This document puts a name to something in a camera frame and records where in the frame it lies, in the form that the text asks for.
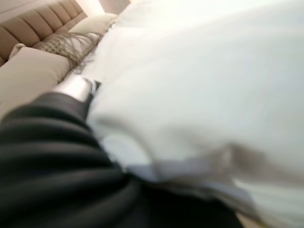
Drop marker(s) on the bright window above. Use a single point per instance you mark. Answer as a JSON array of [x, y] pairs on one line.
[[90, 6]]

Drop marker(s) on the grey fringed macrame cushion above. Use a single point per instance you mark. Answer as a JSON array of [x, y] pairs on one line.
[[66, 45]]

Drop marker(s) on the large beige pillow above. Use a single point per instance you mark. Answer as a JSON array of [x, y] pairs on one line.
[[28, 73]]

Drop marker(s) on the white duvet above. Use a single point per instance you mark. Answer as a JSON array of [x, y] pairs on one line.
[[202, 83]]

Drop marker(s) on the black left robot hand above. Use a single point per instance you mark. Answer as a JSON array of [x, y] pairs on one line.
[[47, 166]]

